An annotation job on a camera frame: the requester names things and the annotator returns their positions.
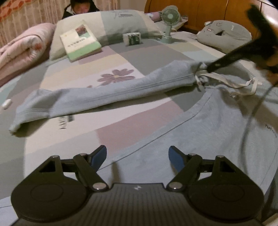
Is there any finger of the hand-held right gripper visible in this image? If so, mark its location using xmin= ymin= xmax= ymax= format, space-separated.
xmin=205 ymin=39 xmax=264 ymax=73

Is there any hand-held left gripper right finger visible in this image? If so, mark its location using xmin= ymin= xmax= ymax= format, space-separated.
xmin=166 ymin=146 xmax=236 ymax=192

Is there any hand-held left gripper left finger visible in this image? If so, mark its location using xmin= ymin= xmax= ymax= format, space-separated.
xmin=39 ymin=145 xmax=109 ymax=192

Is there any grey cat cushion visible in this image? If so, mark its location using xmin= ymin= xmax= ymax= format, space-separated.
xmin=197 ymin=20 xmax=252 ymax=54

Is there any wooden headboard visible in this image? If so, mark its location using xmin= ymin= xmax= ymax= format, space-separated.
xmin=144 ymin=0 xmax=278 ymax=39

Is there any pillow with pink print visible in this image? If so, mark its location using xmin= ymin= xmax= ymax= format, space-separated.
xmin=144 ymin=12 xmax=188 ymax=30

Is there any green handheld fan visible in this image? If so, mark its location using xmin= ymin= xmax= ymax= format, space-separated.
xmin=160 ymin=5 xmax=181 ymax=44

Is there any green tissue packet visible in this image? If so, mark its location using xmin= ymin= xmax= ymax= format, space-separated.
xmin=123 ymin=32 xmax=141 ymax=46

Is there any patchwork pillow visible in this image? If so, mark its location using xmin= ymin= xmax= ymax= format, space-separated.
xmin=50 ymin=10 xmax=163 ymax=61

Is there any white and green book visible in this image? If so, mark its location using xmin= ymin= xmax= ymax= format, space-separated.
xmin=60 ymin=20 xmax=102 ymax=63

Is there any pink folded quilt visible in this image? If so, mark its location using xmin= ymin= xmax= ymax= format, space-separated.
xmin=0 ymin=23 xmax=57 ymax=81

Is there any pink patterned curtain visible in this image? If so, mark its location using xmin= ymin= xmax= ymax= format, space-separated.
xmin=0 ymin=0 xmax=148 ymax=47

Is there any black cable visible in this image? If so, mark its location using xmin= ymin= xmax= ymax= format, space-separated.
xmin=239 ymin=83 xmax=276 ymax=174

